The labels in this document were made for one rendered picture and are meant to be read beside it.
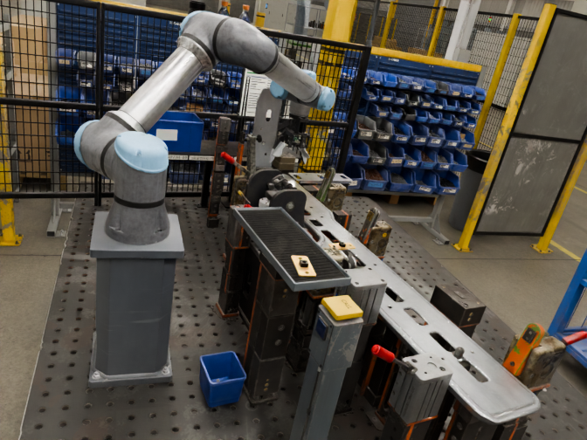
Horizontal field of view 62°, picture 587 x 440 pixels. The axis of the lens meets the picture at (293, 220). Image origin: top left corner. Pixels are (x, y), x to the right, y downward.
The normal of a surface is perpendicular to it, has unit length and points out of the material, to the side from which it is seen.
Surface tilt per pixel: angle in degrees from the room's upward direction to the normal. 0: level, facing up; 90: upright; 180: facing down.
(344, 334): 90
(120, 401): 0
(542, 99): 91
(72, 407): 0
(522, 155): 91
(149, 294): 90
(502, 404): 0
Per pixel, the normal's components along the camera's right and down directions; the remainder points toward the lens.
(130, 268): 0.29, 0.44
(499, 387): 0.18, -0.90
